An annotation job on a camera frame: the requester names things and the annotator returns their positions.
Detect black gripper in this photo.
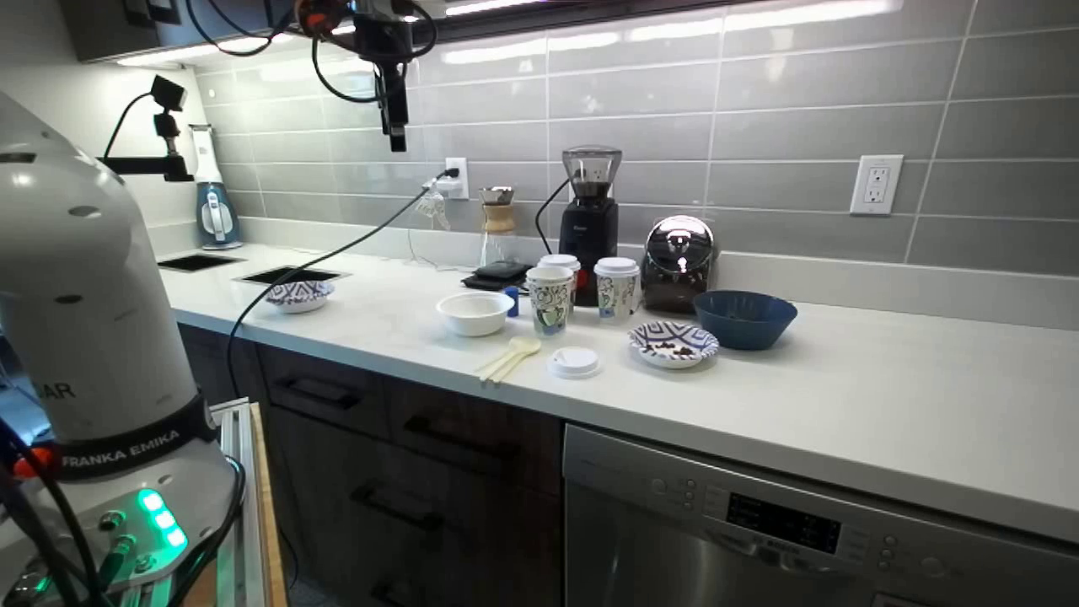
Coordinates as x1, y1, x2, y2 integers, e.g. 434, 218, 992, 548
358, 12, 410, 150

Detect blue patterned white plate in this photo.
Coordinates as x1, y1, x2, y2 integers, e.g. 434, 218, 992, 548
632, 319, 718, 369

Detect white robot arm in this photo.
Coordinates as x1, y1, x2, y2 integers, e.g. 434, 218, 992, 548
0, 101, 247, 607

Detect glass pour-over carafe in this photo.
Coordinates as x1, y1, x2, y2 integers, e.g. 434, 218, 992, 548
483, 186, 516, 265

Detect lidded paper cup left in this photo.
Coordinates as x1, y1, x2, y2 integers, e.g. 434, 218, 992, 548
535, 251, 580, 307

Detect lidded paper cup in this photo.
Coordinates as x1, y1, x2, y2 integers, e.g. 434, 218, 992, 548
535, 251, 580, 307
593, 255, 641, 318

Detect open patterned paper cup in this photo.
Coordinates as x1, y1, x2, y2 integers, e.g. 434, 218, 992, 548
527, 265, 573, 333

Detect lidded paper cup right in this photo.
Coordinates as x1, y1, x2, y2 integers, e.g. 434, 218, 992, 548
593, 255, 641, 318

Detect white plastic cup lid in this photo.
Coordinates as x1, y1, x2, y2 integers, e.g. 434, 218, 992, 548
549, 347, 597, 374

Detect blue white bottle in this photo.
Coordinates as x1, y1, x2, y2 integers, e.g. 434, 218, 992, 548
190, 126, 238, 249

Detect black coffee scale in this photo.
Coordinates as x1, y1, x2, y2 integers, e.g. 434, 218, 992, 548
463, 262, 530, 289

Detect black coffee grinder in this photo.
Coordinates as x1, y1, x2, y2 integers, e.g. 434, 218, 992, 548
560, 148, 625, 307

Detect white bowl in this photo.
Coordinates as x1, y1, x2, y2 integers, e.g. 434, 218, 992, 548
434, 289, 512, 338

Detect wooden chopsticks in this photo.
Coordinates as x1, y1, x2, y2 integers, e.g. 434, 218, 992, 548
479, 338, 538, 381

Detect chrome lidded canister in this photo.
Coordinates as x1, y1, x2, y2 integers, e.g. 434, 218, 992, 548
641, 217, 718, 318

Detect dark wood cabinet drawers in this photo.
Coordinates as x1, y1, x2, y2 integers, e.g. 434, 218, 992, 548
183, 326, 563, 607

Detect dark blue bowl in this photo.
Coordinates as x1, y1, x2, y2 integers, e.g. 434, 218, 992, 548
693, 289, 800, 350

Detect stainless dishwasher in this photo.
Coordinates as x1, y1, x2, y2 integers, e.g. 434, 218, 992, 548
563, 425, 1079, 607

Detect grey power cable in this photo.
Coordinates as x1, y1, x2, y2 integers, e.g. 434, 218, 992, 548
221, 166, 463, 399

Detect white wall outlet left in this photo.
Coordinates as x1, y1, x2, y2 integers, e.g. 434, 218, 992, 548
440, 154, 467, 202

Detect white wall outlet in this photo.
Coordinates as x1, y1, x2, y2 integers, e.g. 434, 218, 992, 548
851, 154, 904, 217
440, 154, 467, 202

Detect black grinder power cord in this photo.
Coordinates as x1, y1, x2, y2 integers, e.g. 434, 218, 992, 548
534, 174, 573, 255

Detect black camera on stand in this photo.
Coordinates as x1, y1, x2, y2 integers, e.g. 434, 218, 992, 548
101, 74, 190, 181

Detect white wall outlet right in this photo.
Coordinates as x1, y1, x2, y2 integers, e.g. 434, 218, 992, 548
851, 154, 904, 217

